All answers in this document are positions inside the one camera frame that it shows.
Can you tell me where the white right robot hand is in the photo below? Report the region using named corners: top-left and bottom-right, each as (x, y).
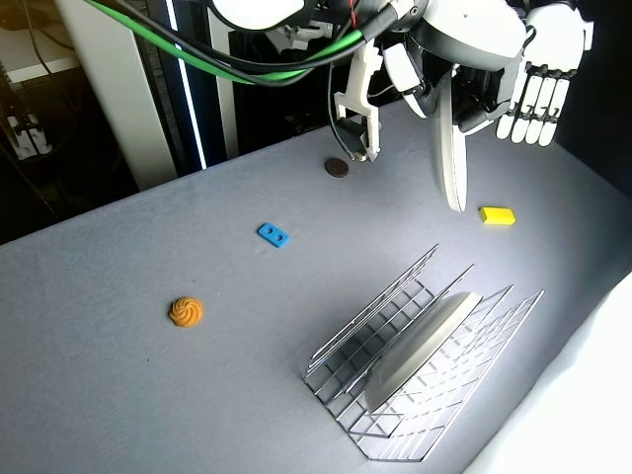
top-left (381, 0), bottom-right (528, 137)

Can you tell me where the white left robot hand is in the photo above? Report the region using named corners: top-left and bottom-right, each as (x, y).
top-left (495, 2), bottom-right (595, 147)

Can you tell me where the white plate with dark rim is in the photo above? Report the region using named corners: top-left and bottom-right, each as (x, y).
top-left (427, 68), bottom-right (469, 214)
top-left (363, 290), bottom-right (483, 412)

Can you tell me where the yellow block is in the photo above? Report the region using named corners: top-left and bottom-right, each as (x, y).
top-left (479, 205), bottom-right (517, 227)

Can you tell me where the blue block with two holes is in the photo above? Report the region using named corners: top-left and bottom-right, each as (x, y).
top-left (256, 222), bottom-right (290, 249)

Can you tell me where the white cabinet with black strip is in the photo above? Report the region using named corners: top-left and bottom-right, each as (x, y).
top-left (53, 0), bottom-right (239, 192)

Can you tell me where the orange swirl cookie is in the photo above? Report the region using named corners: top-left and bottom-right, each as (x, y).
top-left (168, 295), bottom-right (205, 329)

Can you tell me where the silver wire plate rack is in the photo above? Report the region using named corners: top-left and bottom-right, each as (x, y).
top-left (300, 244), bottom-right (546, 464)

